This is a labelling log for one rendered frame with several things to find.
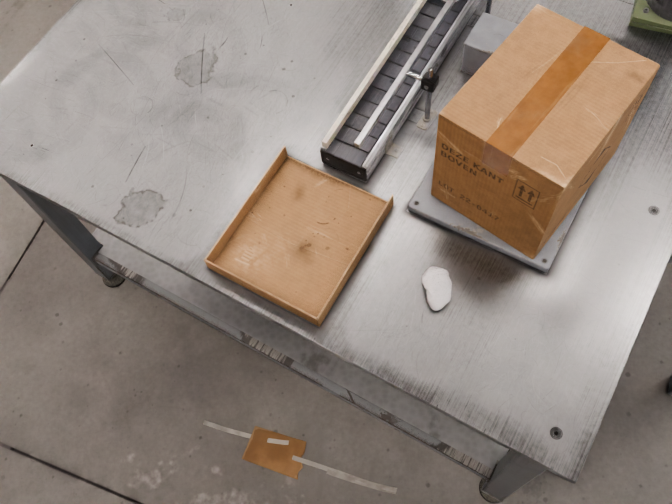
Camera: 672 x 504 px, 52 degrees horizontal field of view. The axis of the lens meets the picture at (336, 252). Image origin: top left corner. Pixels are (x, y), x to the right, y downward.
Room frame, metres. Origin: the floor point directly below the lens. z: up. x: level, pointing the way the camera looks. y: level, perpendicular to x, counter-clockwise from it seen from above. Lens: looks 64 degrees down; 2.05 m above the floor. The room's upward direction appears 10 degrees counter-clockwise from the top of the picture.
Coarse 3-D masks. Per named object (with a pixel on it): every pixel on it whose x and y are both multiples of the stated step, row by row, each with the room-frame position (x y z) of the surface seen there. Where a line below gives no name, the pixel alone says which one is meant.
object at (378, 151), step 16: (480, 0) 1.17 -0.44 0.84; (464, 16) 1.09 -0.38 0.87; (448, 32) 1.05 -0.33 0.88; (448, 48) 1.04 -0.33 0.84; (432, 64) 0.97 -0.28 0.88; (416, 96) 0.91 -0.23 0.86; (400, 112) 0.86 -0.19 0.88; (384, 144) 0.80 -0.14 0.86; (336, 160) 0.78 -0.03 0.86; (368, 160) 0.76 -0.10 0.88; (368, 176) 0.74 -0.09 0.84
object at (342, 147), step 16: (432, 0) 1.15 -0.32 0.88; (464, 0) 1.14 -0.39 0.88; (416, 16) 1.11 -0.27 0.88; (432, 16) 1.10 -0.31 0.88; (448, 16) 1.10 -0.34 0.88; (416, 32) 1.07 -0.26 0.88; (400, 48) 1.03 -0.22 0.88; (432, 48) 1.01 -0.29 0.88; (384, 64) 0.99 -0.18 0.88; (400, 64) 0.99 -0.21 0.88; (416, 64) 0.98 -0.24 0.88; (384, 80) 0.95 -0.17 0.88; (416, 80) 0.95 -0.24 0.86; (368, 96) 0.92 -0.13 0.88; (400, 96) 0.90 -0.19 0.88; (352, 112) 0.88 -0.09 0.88; (368, 112) 0.87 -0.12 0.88; (384, 112) 0.87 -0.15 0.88; (352, 128) 0.84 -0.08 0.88; (384, 128) 0.83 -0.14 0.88; (336, 144) 0.81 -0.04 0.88; (352, 144) 0.80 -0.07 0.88; (368, 144) 0.80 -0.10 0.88; (352, 160) 0.76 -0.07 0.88
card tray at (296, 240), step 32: (288, 160) 0.82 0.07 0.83; (256, 192) 0.74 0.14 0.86; (288, 192) 0.74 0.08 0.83; (320, 192) 0.73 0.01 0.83; (352, 192) 0.72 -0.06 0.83; (256, 224) 0.68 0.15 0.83; (288, 224) 0.67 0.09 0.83; (320, 224) 0.66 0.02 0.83; (352, 224) 0.64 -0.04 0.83; (224, 256) 0.62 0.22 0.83; (256, 256) 0.61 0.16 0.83; (288, 256) 0.60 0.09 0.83; (320, 256) 0.58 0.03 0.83; (352, 256) 0.57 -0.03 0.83; (256, 288) 0.53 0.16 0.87; (288, 288) 0.53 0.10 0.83; (320, 288) 0.52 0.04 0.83; (320, 320) 0.45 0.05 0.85
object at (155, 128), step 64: (128, 0) 1.38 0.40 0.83; (192, 0) 1.34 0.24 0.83; (256, 0) 1.30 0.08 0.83; (320, 0) 1.26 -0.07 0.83; (384, 0) 1.23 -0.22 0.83; (512, 0) 1.16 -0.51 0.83; (576, 0) 1.12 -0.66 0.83; (64, 64) 1.21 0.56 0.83; (128, 64) 1.17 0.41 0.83; (192, 64) 1.14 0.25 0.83; (256, 64) 1.10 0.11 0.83; (320, 64) 1.07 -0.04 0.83; (448, 64) 1.00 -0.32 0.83; (0, 128) 1.05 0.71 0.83; (64, 128) 1.02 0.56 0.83; (128, 128) 0.98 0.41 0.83; (192, 128) 0.95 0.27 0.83; (256, 128) 0.92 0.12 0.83; (320, 128) 0.89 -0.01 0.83; (640, 128) 0.75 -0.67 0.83; (64, 192) 0.85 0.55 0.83; (128, 192) 0.82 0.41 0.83; (192, 192) 0.79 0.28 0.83; (384, 192) 0.71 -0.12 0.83; (640, 192) 0.60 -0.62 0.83; (192, 256) 0.64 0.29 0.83; (384, 256) 0.56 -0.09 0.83; (448, 256) 0.54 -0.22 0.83; (576, 256) 0.49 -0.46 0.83; (640, 256) 0.47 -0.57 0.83; (384, 320) 0.43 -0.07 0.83; (448, 320) 0.41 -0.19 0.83; (512, 320) 0.39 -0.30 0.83; (576, 320) 0.37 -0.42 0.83; (640, 320) 0.34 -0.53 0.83; (448, 384) 0.29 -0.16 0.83; (512, 384) 0.27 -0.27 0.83; (576, 384) 0.25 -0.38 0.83; (512, 448) 0.16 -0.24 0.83; (576, 448) 0.14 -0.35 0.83
